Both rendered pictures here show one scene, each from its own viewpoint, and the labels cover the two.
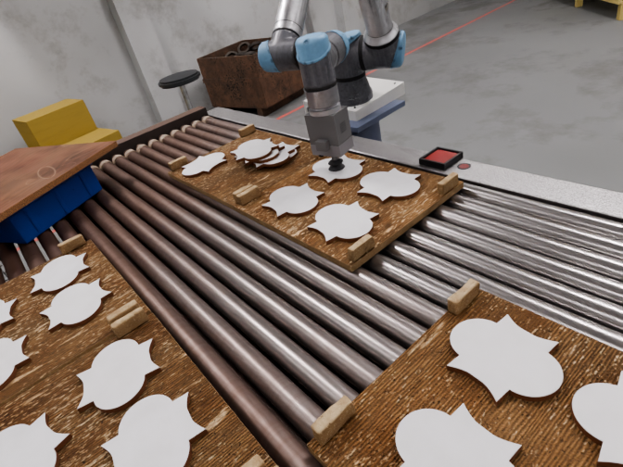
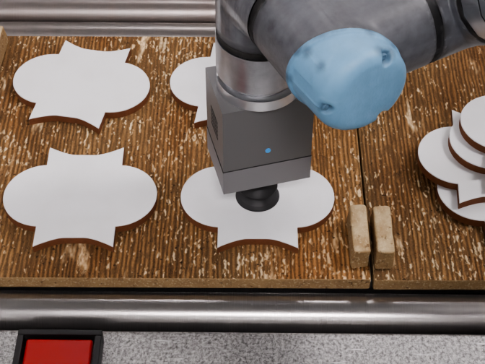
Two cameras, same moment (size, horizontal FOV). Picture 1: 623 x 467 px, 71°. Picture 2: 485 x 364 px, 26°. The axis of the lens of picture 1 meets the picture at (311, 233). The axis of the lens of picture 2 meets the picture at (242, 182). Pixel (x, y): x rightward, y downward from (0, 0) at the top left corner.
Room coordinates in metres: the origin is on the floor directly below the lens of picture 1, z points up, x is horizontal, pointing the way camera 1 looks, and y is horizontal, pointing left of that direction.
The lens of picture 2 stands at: (1.38, -0.69, 1.72)
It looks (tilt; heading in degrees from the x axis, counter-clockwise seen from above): 48 degrees down; 123
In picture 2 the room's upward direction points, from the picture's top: straight up
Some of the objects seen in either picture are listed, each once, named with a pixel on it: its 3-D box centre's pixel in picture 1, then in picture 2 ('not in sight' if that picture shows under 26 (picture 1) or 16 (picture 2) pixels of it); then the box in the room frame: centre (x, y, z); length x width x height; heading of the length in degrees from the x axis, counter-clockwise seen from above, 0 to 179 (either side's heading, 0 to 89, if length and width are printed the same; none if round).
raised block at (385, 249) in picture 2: not in sight; (382, 237); (1.14, -0.09, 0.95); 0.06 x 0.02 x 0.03; 123
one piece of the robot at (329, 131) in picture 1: (325, 130); (258, 110); (1.01, -0.09, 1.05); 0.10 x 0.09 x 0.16; 138
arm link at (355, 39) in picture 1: (348, 53); not in sight; (1.62, -0.29, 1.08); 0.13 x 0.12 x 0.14; 61
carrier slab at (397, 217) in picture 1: (342, 197); (162, 149); (0.89, -0.09, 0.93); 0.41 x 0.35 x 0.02; 33
